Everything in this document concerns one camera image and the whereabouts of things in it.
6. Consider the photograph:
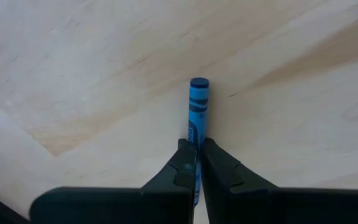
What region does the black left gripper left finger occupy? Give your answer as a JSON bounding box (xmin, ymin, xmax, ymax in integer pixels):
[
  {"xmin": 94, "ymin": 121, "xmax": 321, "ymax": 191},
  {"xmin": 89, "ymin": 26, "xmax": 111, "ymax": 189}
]
[{"xmin": 29, "ymin": 138, "xmax": 198, "ymax": 224}]

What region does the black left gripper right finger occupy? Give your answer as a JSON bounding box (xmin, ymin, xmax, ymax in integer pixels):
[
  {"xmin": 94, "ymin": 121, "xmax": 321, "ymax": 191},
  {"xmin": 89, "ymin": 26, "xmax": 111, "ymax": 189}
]
[{"xmin": 201, "ymin": 138, "xmax": 358, "ymax": 224}]

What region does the blue crayon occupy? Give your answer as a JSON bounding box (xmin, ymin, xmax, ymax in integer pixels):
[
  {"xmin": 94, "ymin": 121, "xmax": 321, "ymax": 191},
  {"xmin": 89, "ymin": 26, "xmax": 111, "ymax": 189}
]
[{"xmin": 187, "ymin": 77, "xmax": 210, "ymax": 206}]

